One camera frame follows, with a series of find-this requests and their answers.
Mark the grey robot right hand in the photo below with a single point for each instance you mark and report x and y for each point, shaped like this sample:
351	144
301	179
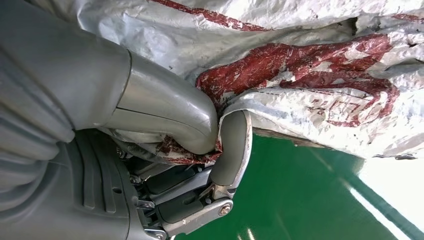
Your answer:
159	109

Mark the green conveyor belt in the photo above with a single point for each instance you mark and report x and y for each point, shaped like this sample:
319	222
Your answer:
298	198

